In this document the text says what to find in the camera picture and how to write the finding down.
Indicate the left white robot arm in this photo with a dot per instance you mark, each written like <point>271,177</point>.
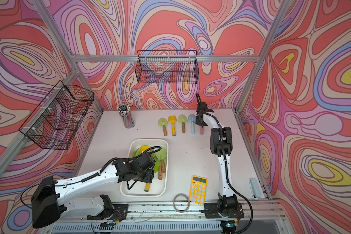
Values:
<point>54,199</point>

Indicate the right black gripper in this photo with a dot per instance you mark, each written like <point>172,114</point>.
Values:
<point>198,122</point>

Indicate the clear cup of pens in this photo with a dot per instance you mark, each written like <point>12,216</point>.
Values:
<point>126,114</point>

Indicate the yellow calculator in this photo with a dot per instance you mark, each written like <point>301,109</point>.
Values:
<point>198,189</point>

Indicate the white plastic storage box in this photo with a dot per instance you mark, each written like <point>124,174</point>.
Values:
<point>158,187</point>

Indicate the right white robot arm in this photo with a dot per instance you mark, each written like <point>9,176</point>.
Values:
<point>221,145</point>

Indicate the black wire basket back wall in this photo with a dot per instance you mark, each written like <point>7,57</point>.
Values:
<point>167,66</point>

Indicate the green shovel wooden handle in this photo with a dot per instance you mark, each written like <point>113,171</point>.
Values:
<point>183,119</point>
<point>163,122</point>

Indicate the blue shovel pink handle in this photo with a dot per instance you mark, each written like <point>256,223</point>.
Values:
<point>192,120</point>

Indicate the black wire basket wall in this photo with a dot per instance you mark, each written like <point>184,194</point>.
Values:
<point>60,118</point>
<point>167,66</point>

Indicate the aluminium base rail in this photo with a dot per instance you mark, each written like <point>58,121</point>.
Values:
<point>179,218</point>

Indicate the black wire basket left wall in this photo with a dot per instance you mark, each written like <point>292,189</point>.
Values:
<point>60,118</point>

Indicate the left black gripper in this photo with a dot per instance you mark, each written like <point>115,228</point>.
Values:
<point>150,176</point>

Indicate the green plastic shovel yellow handle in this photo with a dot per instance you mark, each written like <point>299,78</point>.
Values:
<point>147,187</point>

